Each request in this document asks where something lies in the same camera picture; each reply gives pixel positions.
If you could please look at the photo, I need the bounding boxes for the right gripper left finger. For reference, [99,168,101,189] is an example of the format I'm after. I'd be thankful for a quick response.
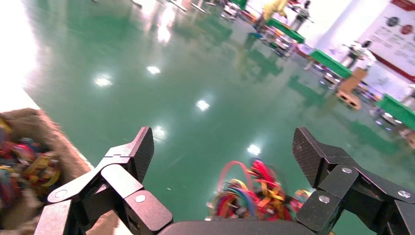
[34,126,174,235]

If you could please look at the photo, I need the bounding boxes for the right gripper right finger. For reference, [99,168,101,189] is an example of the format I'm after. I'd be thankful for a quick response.
[292,127,415,235]

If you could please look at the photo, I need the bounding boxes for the grey power supply colourful wires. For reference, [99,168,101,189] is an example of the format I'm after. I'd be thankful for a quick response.
[0,118,63,208]
[207,158,314,222]

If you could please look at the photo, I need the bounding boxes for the brown cardboard box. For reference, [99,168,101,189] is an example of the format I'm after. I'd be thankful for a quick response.
[0,108,120,235]

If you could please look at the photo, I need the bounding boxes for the light wooden pallet stack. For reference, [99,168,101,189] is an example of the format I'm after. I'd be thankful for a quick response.
[336,67,368,112]

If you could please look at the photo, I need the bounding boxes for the green tablecloth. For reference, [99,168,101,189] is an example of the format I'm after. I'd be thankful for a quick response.
[376,94,415,131]
[309,49,353,80]
[265,18,306,45]

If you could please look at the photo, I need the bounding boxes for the person in white top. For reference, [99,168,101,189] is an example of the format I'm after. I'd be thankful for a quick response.
[290,0,313,32]
[340,39,377,71]

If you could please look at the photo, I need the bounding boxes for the person in yellow top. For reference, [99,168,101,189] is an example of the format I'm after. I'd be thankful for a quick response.
[262,0,288,23]

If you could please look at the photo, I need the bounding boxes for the white wall banner red trim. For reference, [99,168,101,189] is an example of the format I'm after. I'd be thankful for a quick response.
[356,0,415,82]

